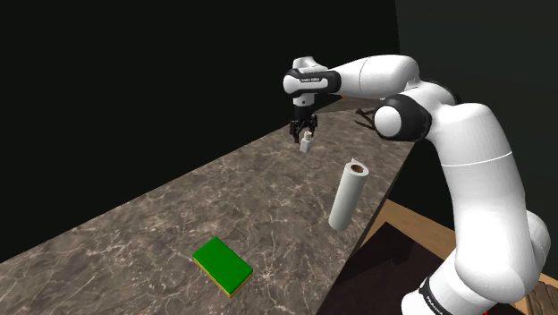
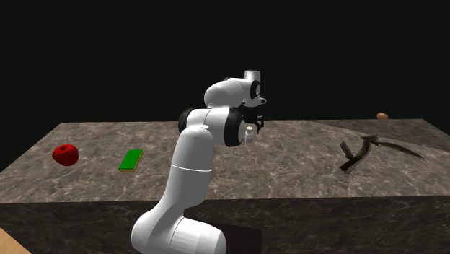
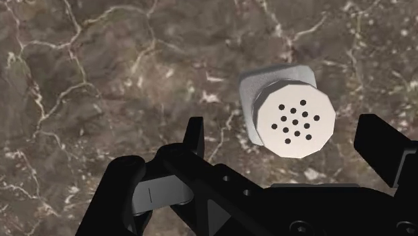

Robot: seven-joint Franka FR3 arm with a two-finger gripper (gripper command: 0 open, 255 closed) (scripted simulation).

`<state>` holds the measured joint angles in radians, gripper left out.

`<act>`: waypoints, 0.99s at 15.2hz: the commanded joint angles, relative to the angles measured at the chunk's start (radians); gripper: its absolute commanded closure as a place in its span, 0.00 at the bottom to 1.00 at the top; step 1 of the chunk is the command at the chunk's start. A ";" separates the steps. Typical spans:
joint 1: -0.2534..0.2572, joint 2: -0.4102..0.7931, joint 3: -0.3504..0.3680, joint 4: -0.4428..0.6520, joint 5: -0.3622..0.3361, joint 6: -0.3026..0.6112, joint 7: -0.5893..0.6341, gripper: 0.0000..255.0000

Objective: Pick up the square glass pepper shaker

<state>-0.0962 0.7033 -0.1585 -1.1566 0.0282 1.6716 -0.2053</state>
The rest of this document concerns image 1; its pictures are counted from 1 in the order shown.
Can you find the small white bottle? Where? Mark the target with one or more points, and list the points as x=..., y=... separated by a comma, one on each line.
x=306, y=144

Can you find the dark robot stand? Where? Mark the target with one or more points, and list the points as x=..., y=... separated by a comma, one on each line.
x=383, y=270

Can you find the white paper towel roll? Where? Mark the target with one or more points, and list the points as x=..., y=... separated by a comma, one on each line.
x=347, y=196

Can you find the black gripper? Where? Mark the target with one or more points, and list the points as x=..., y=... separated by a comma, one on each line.
x=304, y=114

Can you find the dark brown thin-legged object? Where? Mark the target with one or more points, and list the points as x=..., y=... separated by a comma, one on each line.
x=365, y=115

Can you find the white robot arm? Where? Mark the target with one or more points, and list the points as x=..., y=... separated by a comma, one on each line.
x=475, y=174

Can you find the green and yellow sponge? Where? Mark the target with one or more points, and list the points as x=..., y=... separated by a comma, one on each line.
x=222, y=264

